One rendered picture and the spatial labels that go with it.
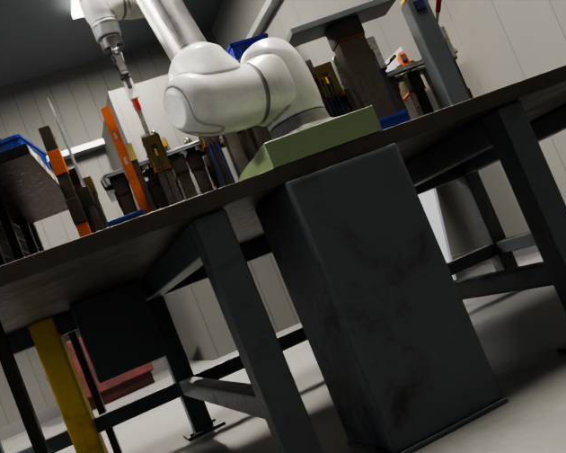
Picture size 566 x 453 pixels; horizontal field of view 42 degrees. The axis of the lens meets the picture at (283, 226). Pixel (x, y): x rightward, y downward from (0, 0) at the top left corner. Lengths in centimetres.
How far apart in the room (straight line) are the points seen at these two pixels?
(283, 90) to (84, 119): 683
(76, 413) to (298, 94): 170
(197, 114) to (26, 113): 693
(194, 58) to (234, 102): 14
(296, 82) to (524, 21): 269
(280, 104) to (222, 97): 17
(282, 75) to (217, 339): 506
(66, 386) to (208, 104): 163
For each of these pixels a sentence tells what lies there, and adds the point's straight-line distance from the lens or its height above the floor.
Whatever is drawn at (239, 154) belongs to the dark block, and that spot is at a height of 88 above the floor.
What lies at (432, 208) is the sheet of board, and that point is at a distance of 479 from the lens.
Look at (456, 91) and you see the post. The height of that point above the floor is 81.
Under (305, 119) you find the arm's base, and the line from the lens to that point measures 178.
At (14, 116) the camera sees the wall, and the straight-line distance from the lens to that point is 855.
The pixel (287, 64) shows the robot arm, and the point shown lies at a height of 94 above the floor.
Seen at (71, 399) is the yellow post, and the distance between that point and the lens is 302.
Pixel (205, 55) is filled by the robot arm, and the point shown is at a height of 101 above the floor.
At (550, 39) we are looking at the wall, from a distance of 425.
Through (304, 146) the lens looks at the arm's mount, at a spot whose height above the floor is 72.
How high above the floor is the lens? 47
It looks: 4 degrees up
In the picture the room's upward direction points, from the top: 22 degrees counter-clockwise
